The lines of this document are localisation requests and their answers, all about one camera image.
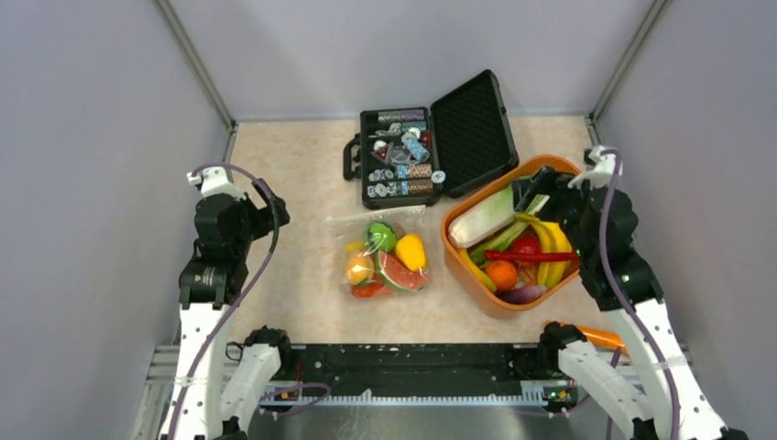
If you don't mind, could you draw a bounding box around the toy yellow banana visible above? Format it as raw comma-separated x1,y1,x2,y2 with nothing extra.
517,214,576,290

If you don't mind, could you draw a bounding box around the toy orange fruit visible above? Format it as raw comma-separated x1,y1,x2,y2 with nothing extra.
485,260,519,292

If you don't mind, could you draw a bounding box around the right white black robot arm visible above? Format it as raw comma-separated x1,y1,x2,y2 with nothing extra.
510,167,747,439

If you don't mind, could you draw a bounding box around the toy purple onion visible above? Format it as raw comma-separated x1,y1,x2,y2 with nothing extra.
497,285,548,305

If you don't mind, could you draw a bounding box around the toy green white cabbage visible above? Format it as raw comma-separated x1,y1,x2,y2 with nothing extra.
448,186,515,248

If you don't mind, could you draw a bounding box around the orange plastic basket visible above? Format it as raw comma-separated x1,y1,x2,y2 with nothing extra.
439,154,581,319

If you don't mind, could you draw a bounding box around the clear zip top bag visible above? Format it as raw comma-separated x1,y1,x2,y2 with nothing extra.
327,205,431,300

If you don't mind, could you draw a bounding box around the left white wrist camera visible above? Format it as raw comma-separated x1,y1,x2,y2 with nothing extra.
186,166,246,200

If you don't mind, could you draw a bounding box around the toy watermelon slice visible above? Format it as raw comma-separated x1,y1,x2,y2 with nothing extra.
375,251,428,292

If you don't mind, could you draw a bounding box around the black poker chip case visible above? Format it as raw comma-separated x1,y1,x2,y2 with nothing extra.
343,70,520,210

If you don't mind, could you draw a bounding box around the toy red chili pepper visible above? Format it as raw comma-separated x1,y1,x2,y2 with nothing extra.
351,280,394,299

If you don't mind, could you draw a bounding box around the toy orange carrot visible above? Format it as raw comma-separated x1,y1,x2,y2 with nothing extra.
540,321,627,352

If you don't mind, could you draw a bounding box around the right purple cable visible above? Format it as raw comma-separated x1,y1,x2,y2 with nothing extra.
597,148,681,440

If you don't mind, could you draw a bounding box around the toy yellow bell pepper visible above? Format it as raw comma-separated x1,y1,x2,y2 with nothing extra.
394,234,427,272

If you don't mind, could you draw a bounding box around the toy long red chili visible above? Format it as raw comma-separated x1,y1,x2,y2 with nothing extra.
484,250,578,263

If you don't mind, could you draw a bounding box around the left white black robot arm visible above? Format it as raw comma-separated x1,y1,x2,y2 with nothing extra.
158,179,294,439

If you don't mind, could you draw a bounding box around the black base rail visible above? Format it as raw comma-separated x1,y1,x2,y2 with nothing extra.
273,344,575,398

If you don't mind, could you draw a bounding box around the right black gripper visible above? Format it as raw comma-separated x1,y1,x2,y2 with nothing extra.
509,164,603,259

